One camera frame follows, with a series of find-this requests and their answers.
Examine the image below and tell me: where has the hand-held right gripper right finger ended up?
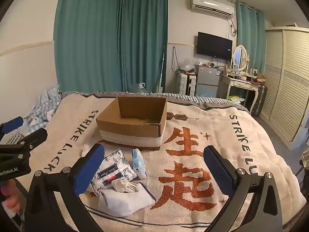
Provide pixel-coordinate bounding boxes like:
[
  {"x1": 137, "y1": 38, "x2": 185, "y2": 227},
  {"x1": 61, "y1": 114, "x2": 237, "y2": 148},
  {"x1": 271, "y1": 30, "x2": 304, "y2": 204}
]
[{"x1": 203, "y1": 145, "x2": 283, "y2": 232}]

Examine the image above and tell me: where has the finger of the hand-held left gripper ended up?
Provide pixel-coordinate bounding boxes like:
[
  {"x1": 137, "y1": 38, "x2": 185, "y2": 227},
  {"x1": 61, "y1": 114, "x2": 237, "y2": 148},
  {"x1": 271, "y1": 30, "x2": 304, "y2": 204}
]
[
  {"x1": 0, "y1": 117, "x2": 24, "y2": 138},
  {"x1": 7, "y1": 128, "x2": 48, "y2": 154}
]

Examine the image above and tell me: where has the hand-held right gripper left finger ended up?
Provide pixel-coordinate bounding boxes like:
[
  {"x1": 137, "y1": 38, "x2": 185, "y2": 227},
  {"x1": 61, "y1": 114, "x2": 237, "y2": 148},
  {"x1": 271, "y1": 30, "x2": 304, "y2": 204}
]
[{"x1": 25, "y1": 143, "x2": 105, "y2": 232}]

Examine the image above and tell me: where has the white tissue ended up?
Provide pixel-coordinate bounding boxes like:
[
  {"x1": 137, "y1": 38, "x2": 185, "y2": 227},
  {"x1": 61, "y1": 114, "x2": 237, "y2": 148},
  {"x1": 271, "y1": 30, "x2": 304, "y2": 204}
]
[{"x1": 81, "y1": 143, "x2": 97, "y2": 157}]

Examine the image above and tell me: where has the floral tissue pack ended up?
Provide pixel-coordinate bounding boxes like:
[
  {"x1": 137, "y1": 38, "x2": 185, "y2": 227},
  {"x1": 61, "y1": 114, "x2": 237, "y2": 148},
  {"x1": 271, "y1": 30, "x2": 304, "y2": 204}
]
[{"x1": 91, "y1": 149, "x2": 138, "y2": 195}]

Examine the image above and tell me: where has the white sock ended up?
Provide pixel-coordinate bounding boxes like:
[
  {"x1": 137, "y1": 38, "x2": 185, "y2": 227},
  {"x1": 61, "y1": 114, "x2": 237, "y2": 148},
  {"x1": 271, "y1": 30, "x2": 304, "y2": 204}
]
[{"x1": 98, "y1": 182, "x2": 157, "y2": 217}]

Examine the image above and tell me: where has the blue white tissue pack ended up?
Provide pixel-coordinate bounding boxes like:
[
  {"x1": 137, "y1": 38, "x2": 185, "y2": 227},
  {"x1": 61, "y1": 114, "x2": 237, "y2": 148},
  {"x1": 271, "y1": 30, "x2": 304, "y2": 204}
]
[{"x1": 132, "y1": 148, "x2": 147, "y2": 179}]

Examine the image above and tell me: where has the cardboard box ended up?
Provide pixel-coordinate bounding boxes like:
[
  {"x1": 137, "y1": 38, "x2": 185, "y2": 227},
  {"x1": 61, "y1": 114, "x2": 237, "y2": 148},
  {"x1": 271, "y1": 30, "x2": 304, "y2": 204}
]
[{"x1": 96, "y1": 96, "x2": 168, "y2": 151}]

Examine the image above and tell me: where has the person's left hand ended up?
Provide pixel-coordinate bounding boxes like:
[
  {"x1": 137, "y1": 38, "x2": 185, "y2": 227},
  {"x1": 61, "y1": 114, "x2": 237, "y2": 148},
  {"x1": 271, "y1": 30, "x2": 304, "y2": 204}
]
[{"x1": 0, "y1": 186, "x2": 22, "y2": 214}]

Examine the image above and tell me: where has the blue plaid quilt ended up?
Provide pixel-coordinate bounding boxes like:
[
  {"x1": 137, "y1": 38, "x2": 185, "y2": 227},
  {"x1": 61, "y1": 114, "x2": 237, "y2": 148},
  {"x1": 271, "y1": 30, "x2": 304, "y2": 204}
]
[{"x1": 6, "y1": 84, "x2": 61, "y2": 150}]

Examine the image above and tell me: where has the printed cream blanket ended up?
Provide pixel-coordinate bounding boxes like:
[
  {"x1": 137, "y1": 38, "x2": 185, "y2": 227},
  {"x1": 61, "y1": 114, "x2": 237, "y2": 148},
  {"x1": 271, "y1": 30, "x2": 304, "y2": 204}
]
[{"x1": 29, "y1": 90, "x2": 307, "y2": 232}]

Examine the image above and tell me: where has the grey checkered bedsheet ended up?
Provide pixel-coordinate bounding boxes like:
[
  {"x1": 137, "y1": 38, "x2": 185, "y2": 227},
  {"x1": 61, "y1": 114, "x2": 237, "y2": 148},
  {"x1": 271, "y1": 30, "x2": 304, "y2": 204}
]
[{"x1": 60, "y1": 90, "x2": 249, "y2": 113}]

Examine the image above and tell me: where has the dark suitcase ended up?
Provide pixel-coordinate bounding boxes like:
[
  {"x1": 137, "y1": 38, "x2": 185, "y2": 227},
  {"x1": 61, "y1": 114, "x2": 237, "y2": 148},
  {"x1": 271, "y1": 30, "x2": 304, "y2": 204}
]
[{"x1": 253, "y1": 84, "x2": 268, "y2": 117}]

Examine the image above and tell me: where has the white dressing table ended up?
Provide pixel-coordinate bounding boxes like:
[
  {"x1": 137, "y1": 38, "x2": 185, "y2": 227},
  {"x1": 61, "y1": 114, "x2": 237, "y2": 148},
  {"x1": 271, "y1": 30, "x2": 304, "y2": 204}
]
[{"x1": 221, "y1": 74, "x2": 261, "y2": 113}]

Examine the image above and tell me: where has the white drawer cabinet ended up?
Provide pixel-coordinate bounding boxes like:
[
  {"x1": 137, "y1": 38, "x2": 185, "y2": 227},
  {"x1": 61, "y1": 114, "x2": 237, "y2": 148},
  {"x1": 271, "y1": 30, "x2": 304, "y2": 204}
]
[{"x1": 179, "y1": 72, "x2": 196, "y2": 96}]

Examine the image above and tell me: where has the small grey fridge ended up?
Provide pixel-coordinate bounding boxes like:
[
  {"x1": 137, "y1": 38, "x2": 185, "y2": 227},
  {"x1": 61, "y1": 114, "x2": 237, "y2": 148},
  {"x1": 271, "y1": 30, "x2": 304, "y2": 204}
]
[{"x1": 195, "y1": 64, "x2": 221, "y2": 97}]

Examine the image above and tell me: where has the white mop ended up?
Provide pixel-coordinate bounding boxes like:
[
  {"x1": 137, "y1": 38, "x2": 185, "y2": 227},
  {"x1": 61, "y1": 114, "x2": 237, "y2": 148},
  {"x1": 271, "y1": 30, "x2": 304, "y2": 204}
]
[{"x1": 156, "y1": 45, "x2": 167, "y2": 93}]

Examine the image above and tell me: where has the clear plastic bag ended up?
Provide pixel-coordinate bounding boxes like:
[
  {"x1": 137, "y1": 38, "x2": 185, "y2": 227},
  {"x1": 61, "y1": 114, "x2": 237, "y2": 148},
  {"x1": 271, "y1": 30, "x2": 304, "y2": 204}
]
[{"x1": 180, "y1": 58, "x2": 197, "y2": 72}]

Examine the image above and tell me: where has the cream louvered wardrobe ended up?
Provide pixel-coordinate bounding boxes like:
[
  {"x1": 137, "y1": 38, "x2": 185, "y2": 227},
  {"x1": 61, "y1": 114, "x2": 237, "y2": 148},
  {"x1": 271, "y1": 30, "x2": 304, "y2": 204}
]
[{"x1": 259, "y1": 26, "x2": 309, "y2": 150}]

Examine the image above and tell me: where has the teal curtain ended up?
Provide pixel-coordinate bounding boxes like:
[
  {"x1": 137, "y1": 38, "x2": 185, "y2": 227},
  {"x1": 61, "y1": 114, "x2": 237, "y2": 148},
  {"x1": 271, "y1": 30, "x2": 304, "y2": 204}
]
[
  {"x1": 120, "y1": 0, "x2": 168, "y2": 94},
  {"x1": 54, "y1": 0, "x2": 121, "y2": 93},
  {"x1": 235, "y1": 1, "x2": 266, "y2": 74}
]

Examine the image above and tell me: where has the oval white mirror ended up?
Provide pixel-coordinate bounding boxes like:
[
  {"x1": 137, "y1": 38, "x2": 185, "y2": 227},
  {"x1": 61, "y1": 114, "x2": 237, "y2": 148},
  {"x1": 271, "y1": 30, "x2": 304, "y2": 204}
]
[{"x1": 232, "y1": 45, "x2": 249, "y2": 72}]

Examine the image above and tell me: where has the black television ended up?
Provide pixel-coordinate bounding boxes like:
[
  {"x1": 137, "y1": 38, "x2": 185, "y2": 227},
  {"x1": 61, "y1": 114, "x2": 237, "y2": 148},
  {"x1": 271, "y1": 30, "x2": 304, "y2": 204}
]
[{"x1": 197, "y1": 32, "x2": 233, "y2": 61}]

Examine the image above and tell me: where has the white air conditioner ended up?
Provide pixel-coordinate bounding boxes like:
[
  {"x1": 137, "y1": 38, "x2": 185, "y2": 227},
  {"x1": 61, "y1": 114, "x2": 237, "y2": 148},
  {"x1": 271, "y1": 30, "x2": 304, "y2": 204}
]
[{"x1": 189, "y1": 0, "x2": 235, "y2": 18}]

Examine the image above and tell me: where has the black wall cable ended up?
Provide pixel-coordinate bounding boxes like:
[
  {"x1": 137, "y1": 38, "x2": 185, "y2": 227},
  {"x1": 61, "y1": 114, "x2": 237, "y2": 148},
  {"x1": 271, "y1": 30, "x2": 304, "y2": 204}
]
[{"x1": 171, "y1": 47, "x2": 181, "y2": 75}]

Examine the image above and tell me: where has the air conditioner power cable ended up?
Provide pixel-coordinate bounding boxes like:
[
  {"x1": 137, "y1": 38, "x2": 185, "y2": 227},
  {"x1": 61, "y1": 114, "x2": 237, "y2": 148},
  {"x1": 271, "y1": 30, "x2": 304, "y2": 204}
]
[{"x1": 228, "y1": 17, "x2": 239, "y2": 38}]

